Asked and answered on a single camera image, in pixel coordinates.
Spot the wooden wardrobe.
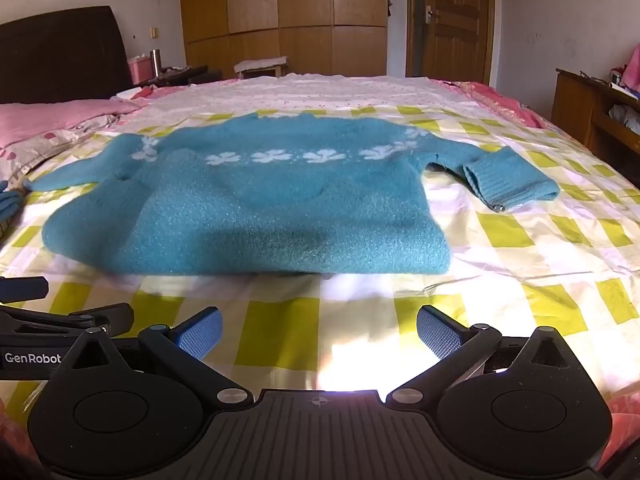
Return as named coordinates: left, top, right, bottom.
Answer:
left=179, top=0, right=389, bottom=81

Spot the stool with white cloth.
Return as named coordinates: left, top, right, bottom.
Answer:
left=234, top=56, right=291, bottom=80

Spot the pink pillow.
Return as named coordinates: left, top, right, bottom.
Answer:
left=0, top=98, right=151, bottom=135

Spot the white cloth in desk shelf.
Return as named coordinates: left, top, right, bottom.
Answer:
left=607, top=102, right=640, bottom=136

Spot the wooden nightstand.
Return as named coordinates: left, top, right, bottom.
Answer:
left=550, top=67, right=640, bottom=192

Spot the heart print pillow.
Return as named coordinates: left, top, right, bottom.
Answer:
left=0, top=127, right=103, bottom=188

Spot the yellow checked bedsheet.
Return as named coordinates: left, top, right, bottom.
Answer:
left=0, top=74, right=640, bottom=433

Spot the dark nightstand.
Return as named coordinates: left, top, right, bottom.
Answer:
left=137, top=65, right=223, bottom=89

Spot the pink storage box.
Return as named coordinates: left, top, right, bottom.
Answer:
left=127, top=55, right=155, bottom=86

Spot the wooden door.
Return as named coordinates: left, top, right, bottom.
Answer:
left=406, top=0, right=496, bottom=86

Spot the blue knit garment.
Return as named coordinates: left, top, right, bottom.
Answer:
left=0, top=180, right=27, bottom=227

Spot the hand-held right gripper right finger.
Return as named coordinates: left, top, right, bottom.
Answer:
left=386, top=304, right=587, bottom=406

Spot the teal knit sweater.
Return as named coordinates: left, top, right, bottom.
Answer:
left=22, top=110, right=561, bottom=277

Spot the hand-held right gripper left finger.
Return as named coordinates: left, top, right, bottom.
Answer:
left=56, top=307, right=254, bottom=406

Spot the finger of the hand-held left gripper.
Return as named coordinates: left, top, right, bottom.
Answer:
left=0, top=276, right=50, bottom=304
left=0, top=304, right=135, bottom=343

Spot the pink item on desk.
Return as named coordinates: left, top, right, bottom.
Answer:
left=621, top=44, right=640, bottom=97

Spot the dark wooden headboard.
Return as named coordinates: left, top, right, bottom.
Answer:
left=0, top=6, right=134, bottom=106

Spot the pink bed cover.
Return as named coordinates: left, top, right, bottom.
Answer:
left=434, top=79, right=552, bottom=129

